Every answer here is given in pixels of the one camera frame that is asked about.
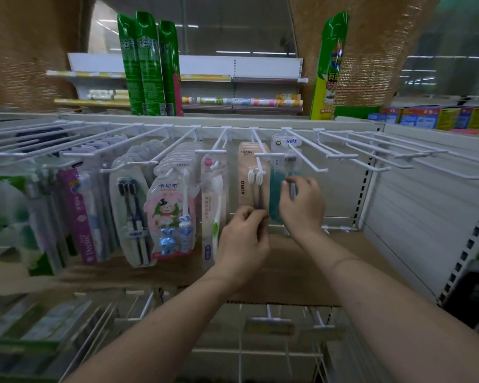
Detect person's left hand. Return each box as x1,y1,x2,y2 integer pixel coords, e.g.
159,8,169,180
214,206,271,293

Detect person's right hand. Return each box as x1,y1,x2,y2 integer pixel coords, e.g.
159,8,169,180
278,176,327,240

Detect teal twin toothbrush pack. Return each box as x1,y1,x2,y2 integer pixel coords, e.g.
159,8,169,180
269,134,304,224

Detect beige twin toothbrush pack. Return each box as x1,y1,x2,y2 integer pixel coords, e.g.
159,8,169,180
238,142,271,211

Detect kids toothbrush pack blue toy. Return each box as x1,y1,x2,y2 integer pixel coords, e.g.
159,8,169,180
145,167,197,261

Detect clear pink-topped toothbrush pack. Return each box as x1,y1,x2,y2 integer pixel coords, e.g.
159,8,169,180
201,154,227,252

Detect oval twin black toothbrush pack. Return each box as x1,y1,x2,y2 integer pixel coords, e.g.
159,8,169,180
110,171,153,269

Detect pink label toothbrush pack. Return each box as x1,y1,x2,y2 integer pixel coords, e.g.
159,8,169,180
57,167,109,265

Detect green label toothbrush pack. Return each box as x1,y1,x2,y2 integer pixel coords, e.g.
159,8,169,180
0,175,67,277

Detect person's left forearm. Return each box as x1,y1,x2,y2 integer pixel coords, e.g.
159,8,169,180
63,274,240,383

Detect person's right forearm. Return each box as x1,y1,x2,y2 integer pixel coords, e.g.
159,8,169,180
297,231,479,383

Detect white shelf unit yellow strips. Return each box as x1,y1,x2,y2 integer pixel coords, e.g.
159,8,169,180
46,53,309,115

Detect brown cardboard tray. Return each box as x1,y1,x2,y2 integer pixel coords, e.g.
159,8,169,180
0,231,408,307

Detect row of colourful wrap rolls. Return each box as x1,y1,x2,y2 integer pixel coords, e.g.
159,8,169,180
87,89,304,107

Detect green yellow spray can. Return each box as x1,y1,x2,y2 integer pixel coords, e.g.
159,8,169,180
310,11,350,121

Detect woven brown column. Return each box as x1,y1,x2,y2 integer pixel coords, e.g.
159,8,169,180
0,0,82,112
289,0,444,108

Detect green spray can red side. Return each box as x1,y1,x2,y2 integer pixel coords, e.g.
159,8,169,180
159,20,184,117

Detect tall green spray can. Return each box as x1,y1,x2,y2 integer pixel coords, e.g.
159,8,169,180
135,11,167,116
118,13,147,116

